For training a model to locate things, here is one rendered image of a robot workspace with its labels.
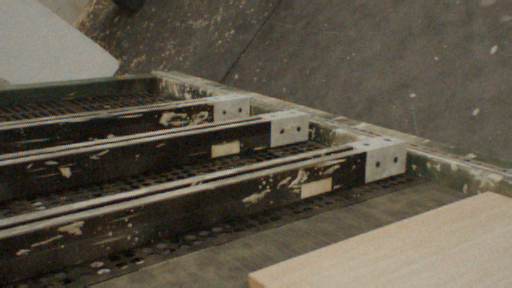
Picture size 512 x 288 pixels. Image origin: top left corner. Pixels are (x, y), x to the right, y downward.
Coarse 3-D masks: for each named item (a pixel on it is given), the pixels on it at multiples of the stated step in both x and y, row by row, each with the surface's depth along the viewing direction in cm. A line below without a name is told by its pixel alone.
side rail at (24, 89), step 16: (80, 80) 201; (96, 80) 202; (112, 80) 204; (128, 80) 207; (144, 80) 211; (0, 96) 183; (16, 96) 185; (32, 96) 188; (48, 96) 191; (64, 96) 194; (80, 96) 198
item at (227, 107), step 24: (216, 96) 167; (240, 96) 168; (24, 120) 136; (48, 120) 138; (72, 120) 138; (96, 120) 141; (120, 120) 145; (144, 120) 149; (168, 120) 153; (192, 120) 158; (216, 120) 162; (0, 144) 129; (24, 144) 132; (48, 144) 135
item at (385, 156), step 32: (288, 160) 109; (320, 160) 110; (352, 160) 114; (384, 160) 120; (128, 192) 92; (160, 192) 94; (192, 192) 93; (224, 192) 97; (256, 192) 101; (288, 192) 106; (0, 224) 80; (32, 224) 80; (64, 224) 81; (96, 224) 84; (128, 224) 87; (160, 224) 90; (192, 224) 94; (0, 256) 77; (32, 256) 79; (64, 256) 82; (96, 256) 85
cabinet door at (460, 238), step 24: (432, 216) 98; (456, 216) 98; (480, 216) 99; (504, 216) 100; (360, 240) 89; (384, 240) 89; (408, 240) 89; (432, 240) 90; (456, 240) 90; (480, 240) 90; (504, 240) 90; (288, 264) 81; (312, 264) 81; (336, 264) 81; (360, 264) 82; (384, 264) 82; (408, 264) 82; (432, 264) 82; (456, 264) 82; (480, 264) 83; (504, 264) 83
